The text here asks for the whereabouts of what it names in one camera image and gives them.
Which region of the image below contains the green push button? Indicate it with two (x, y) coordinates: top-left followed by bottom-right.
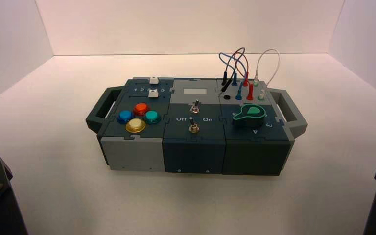
(143, 110), (162, 125)

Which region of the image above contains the black jumper cable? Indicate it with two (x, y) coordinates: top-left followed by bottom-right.
(219, 47), (246, 94)

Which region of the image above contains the modular control box with handles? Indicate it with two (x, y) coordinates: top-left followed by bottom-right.
(85, 76), (308, 177)

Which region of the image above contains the white jumper cable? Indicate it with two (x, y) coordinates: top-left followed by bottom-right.
(253, 48), (281, 101)

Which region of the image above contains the yellow push button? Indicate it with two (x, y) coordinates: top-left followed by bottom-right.
(125, 118), (147, 134)

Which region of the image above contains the blue jumper cable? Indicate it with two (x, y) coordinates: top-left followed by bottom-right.
(219, 52), (250, 101)

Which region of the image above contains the green rotary knob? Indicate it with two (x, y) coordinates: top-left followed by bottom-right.
(232, 103), (266, 128)

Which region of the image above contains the red jumper cable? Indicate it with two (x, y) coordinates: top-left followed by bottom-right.
(232, 51), (254, 101)

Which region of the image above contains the red push button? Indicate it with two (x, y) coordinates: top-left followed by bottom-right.
(133, 102), (151, 117)

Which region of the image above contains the blue push button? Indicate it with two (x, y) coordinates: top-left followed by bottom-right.
(117, 110), (136, 125)

